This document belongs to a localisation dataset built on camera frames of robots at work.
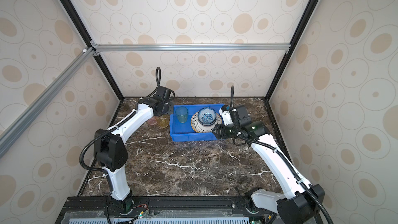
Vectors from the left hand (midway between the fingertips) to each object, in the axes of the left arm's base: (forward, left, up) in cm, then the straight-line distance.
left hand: (172, 105), depth 90 cm
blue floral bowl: (+1, -20, -12) cm, 24 cm away
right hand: (-19, -25, +4) cm, 32 cm away
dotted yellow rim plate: (-7, -16, -15) cm, 23 cm away
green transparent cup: (+5, -4, -14) cm, 15 cm away
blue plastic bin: (-7, -6, -19) cm, 21 cm away
